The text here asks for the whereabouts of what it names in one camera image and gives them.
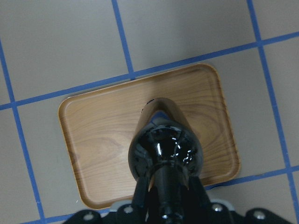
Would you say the wooden tray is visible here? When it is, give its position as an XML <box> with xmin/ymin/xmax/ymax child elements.
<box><xmin>58</xmin><ymin>63</ymin><xmax>241</xmax><ymax>209</ymax></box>

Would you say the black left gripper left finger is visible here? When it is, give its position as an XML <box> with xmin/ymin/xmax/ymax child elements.
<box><xmin>132</xmin><ymin>177</ymin><xmax>149</xmax><ymax>208</ymax></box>

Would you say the dark wine bottle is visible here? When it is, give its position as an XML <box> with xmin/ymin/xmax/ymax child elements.
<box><xmin>128</xmin><ymin>98</ymin><xmax>203</xmax><ymax>224</ymax></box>

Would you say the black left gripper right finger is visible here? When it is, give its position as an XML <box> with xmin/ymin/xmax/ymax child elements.
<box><xmin>189</xmin><ymin>176</ymin><xmax>211</xmax><ymax>208</ymax></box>

